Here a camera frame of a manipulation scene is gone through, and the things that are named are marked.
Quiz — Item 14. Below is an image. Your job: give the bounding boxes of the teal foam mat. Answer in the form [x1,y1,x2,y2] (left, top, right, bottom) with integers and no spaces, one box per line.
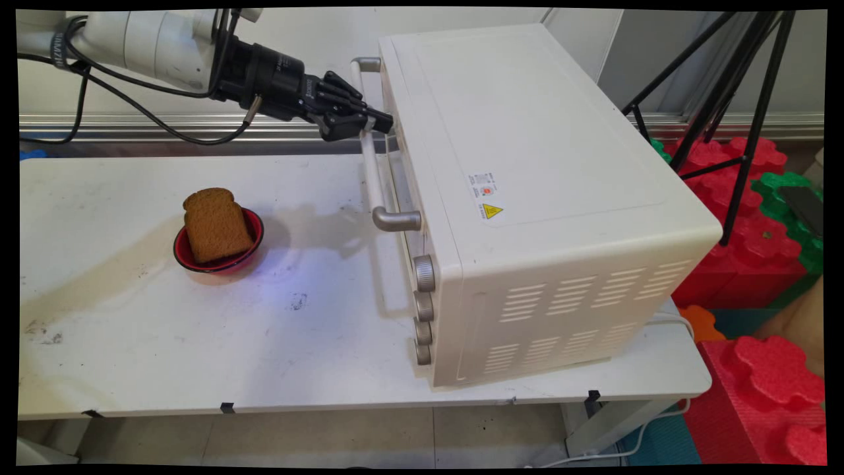
[618,408,701,466]

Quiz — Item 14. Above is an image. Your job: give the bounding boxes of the red bowl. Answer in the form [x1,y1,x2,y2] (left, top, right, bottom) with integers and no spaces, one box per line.
[173,207,265,274]

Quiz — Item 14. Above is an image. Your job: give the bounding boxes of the white table leg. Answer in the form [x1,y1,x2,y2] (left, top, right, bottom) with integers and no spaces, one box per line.
[560,396,681,457]

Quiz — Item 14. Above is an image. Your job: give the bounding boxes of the orange foam block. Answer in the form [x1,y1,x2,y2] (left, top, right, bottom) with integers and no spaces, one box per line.
[678,305,727,344]

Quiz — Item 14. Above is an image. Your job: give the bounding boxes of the black tripod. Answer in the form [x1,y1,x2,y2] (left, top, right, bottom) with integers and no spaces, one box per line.
[621,10,797,247]

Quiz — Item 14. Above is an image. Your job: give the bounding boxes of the black flat phone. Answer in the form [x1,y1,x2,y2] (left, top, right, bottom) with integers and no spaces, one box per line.
[778,186,825,239]

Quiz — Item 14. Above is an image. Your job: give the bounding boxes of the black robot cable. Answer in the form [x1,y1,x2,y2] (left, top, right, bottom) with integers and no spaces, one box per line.
[66,56,258,146]
[18,16,93,145]

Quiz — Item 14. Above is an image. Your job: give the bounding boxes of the green foam block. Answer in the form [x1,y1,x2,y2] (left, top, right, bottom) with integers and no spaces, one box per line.
[750,172,825,275]

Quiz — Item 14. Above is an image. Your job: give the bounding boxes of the yellow warning sticker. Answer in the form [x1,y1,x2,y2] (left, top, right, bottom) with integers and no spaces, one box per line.
[469,173,506,223]

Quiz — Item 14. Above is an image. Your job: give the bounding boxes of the brown bread slice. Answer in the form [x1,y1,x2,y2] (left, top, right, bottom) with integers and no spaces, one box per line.
[183,187,255,265]

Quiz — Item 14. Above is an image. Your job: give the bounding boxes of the white toaster oven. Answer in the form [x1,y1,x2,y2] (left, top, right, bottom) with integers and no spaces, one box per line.
[377,23,724,390]

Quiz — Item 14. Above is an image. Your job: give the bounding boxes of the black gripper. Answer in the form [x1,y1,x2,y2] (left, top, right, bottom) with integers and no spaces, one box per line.
[212,38,395,143]

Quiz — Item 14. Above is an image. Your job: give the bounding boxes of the white oven door with handle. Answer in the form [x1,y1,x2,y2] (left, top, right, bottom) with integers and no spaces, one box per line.
[349,57,423,317]

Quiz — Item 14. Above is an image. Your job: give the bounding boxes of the aluminium wall rail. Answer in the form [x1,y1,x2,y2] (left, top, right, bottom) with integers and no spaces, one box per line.
[18,113,825,143]

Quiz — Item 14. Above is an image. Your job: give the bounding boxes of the white power cord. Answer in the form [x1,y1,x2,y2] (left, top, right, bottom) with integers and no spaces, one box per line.
[526,313,697,468]

